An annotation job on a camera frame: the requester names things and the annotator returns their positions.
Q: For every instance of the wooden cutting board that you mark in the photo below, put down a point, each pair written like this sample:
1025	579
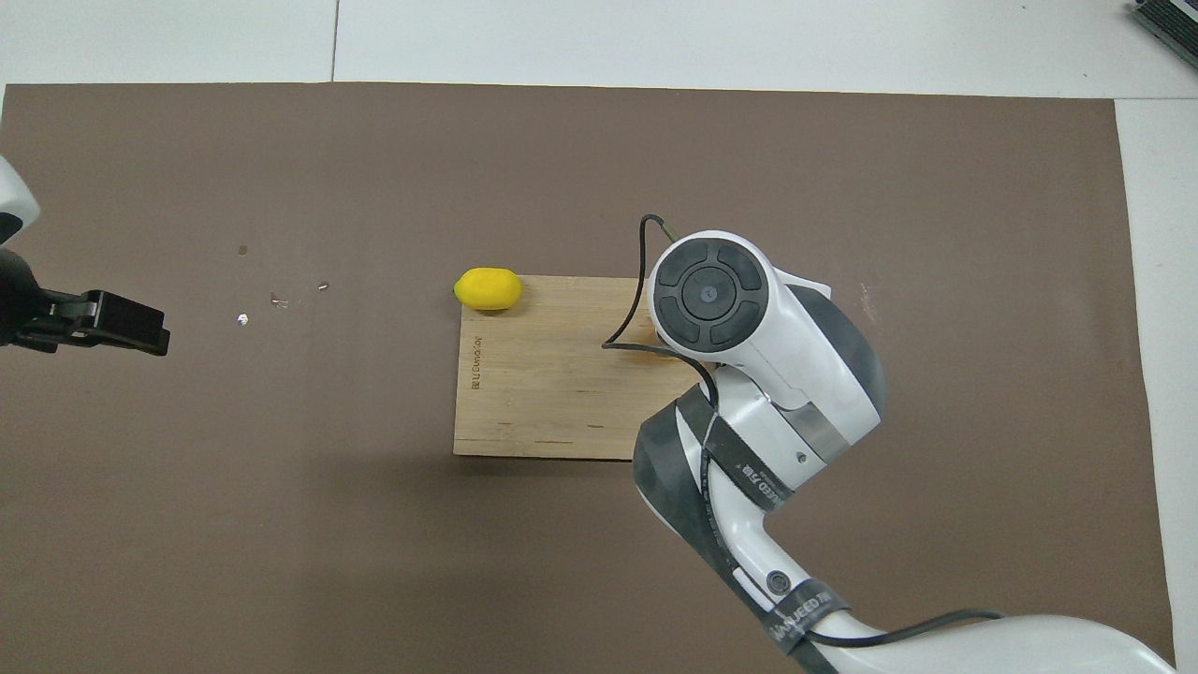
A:
543	393

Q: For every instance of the brown table mat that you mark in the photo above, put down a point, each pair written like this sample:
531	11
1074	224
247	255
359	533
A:
562	140

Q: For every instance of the yellow lemon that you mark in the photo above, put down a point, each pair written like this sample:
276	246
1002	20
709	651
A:
488	288

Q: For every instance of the dark ridged device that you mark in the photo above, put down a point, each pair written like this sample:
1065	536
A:
1170	23

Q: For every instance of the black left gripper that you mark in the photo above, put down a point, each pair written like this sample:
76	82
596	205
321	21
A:
21	309

